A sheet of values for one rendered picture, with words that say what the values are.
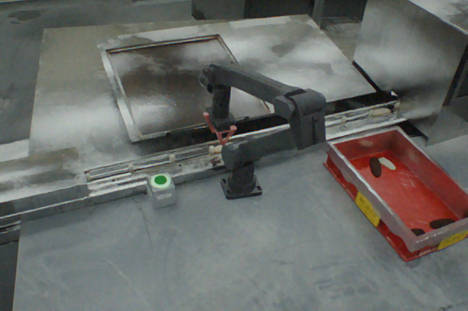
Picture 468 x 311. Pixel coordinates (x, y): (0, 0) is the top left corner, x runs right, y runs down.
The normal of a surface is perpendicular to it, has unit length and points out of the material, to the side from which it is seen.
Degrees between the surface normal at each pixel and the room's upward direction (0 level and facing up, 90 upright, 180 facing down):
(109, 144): 0
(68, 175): 0
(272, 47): 10
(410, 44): 90
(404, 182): 0
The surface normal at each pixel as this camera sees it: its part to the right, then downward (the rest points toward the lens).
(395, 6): -0.90, 0.19
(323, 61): 0.16, -0.69
